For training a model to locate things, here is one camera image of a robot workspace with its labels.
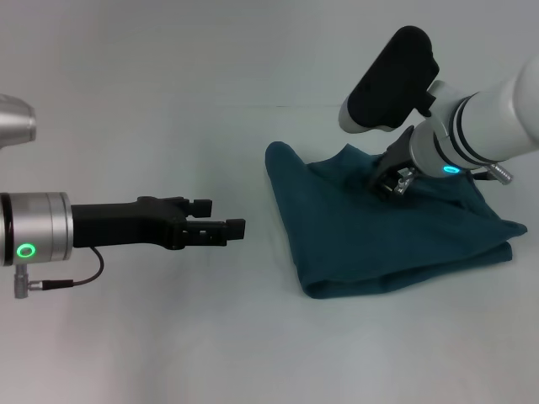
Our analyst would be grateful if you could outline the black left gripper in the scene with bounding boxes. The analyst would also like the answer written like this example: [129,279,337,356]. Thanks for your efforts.
[70,194,247,252]

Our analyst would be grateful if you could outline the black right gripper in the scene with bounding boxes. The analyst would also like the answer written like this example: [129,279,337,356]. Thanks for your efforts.
[367,125,419,199]

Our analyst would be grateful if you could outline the teal blue t-shirt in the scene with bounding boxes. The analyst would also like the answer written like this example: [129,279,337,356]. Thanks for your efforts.
[264,141,529,300]

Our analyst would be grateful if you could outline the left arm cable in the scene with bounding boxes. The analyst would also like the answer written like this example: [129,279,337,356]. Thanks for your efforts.
[13,247,106,300]

